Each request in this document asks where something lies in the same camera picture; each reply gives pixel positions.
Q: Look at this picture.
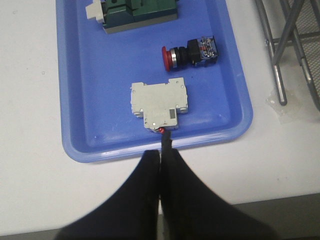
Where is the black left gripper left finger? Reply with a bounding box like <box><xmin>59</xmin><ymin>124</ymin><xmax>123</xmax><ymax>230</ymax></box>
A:
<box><xmin>55</xmin><ymin>150</ymin><xmax>160</xmax><ymax>240</ymax></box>

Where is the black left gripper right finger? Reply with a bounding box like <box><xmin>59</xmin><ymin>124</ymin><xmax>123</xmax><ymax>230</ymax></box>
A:
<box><xmin>160</xmin><ymin>130</ymin><xmax>279</xmax><ymax>240</ymax></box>

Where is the red emergency stop button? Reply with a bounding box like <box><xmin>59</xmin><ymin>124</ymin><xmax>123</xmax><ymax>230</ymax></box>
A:
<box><xmin>161</xmin><ymin>35</ymin><xmax>219</xmax><ymax>72</ymax></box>

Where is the white circuit breaker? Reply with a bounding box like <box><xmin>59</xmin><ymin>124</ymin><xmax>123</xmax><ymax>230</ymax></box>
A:
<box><xmin>130</xmin><ymin>77</ymin><xmax>189</xmax><ymax>133</ymax></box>

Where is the blue plastic tray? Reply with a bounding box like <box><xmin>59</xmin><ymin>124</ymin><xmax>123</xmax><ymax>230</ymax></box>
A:
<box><xmin>56</xmin><ymin>0</ymin><xmax>253</xmax><ymax>163</ymax></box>

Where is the clear tape patch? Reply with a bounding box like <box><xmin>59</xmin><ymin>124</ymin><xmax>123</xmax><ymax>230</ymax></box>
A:
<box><xmin>265</xmin><ymin>89</ymin><xmax>320</xmax><ymax>125</ymax></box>

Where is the green terminal block component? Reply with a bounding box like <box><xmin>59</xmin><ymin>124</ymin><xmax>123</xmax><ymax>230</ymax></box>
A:
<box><xmin>85</xmin><ymin>0</ymin><xmax>178</xmax><ymax>34</ymax></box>

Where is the bottom mesh tray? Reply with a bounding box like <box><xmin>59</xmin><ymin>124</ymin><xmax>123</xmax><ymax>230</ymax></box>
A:
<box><xmin>286</xmin><ymin>0</ymin><xmax>320</xmax><ymax>110</ymax></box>

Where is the grey rack frame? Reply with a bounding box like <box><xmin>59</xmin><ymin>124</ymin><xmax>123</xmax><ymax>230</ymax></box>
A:
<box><xmin>255</xmin><ymin>0</ymin><xmax>305</xmax><ymax>106</ymax></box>

